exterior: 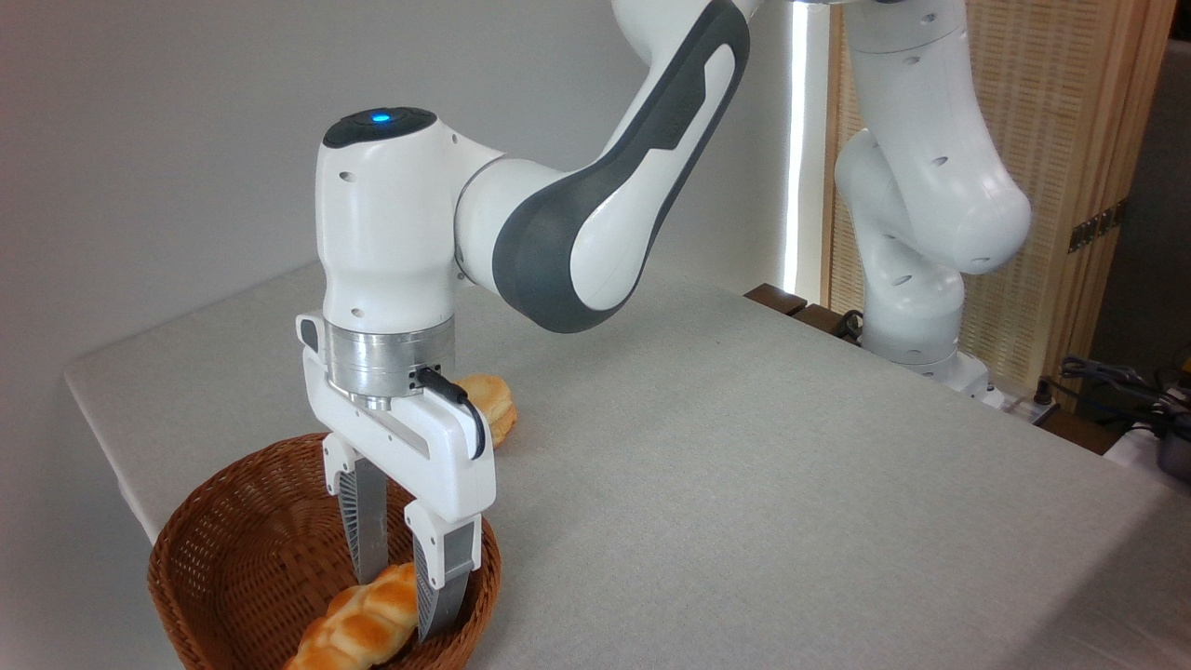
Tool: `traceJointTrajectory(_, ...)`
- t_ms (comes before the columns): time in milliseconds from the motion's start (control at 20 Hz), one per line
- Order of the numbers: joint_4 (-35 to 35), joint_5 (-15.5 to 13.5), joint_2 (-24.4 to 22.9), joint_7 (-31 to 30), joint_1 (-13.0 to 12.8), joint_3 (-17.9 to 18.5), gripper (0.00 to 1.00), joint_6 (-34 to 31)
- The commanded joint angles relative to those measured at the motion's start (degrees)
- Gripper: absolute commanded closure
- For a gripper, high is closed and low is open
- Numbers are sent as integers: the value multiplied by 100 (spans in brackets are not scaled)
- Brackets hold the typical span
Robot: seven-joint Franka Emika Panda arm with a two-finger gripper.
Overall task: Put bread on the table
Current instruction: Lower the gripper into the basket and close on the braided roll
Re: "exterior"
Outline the dark metal screen hinge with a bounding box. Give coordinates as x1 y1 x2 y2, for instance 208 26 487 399
1067 200 1129 254

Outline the long braided bread loaf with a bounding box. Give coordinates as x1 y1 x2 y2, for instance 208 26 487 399
284 561 420 670

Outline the wooden bamboo folding screen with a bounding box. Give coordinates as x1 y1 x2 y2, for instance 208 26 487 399
821 0 1178 396

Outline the dark wooden block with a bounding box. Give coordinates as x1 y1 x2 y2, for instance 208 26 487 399
744 283 866 345

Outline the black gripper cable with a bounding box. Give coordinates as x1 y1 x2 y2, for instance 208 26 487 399
416 366 488 461

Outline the black cable bundle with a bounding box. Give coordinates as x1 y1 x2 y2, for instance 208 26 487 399
1033 355 1191 438

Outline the brown wicker basket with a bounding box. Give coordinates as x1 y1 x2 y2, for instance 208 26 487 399
147 431 502 670

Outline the round layered bread bun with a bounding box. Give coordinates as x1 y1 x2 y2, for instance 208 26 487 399
454 374 518 449

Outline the white power strip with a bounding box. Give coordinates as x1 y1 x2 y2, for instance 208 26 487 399
997 391 1062 427

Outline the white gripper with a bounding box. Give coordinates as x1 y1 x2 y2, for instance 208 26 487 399
296 314 497 643

